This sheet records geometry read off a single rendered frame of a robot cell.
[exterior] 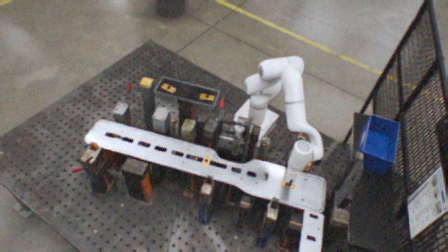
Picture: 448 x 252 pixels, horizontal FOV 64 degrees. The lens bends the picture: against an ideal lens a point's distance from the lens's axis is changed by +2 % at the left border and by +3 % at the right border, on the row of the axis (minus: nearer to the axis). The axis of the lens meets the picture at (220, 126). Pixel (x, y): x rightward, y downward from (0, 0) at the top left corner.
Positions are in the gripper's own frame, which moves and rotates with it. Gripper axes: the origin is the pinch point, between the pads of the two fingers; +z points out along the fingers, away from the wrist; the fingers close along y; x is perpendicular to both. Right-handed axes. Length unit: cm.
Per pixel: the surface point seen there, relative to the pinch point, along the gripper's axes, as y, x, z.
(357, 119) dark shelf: -58, 34, 0
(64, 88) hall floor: -105, -229, 103
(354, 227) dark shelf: 15.8, 34.5, -0.1
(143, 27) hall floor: -232, -198, 103
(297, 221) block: 18.9, 8.1, 4.9
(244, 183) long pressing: 7.2, -22.7, 2.8
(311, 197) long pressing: 4.1, 13.1, 2.9
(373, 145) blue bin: -40, 44, 0
